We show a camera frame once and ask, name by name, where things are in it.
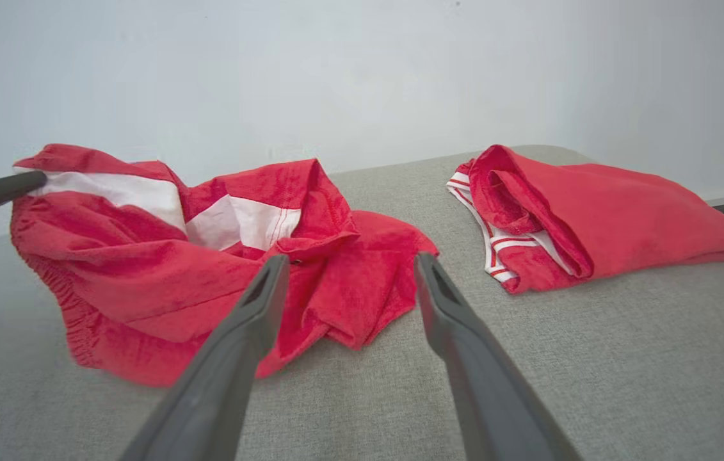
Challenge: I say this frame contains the red shorts with white stripes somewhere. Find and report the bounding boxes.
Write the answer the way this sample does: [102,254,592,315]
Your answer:
[10,143,440,389]

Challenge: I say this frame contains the red basketball jersey number 23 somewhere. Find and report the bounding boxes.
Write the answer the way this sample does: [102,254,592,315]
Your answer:
[446,144,724,296]

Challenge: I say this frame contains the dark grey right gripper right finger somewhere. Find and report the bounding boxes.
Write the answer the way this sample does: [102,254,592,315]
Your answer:
[414,251,584,461]

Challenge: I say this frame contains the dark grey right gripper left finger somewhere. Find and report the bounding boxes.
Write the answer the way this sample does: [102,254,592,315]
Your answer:
[120,254,291,461]

